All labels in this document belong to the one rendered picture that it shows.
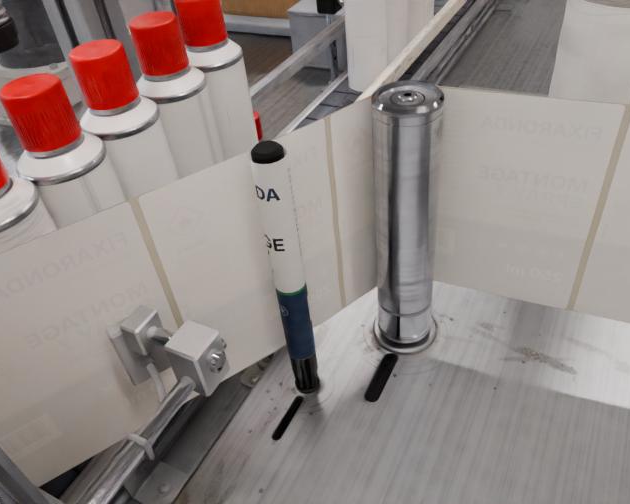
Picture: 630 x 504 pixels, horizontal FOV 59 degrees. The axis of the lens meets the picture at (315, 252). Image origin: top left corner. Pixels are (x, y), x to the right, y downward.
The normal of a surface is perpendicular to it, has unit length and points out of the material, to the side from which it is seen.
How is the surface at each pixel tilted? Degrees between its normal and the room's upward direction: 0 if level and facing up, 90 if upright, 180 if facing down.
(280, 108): 0
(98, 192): 90
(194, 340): 0
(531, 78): 0
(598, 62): 91
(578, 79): 92
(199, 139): 90
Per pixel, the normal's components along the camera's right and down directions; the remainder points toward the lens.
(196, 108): 0.78, 0.36
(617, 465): -0.10, -0.75
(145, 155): 0.59, 0.48
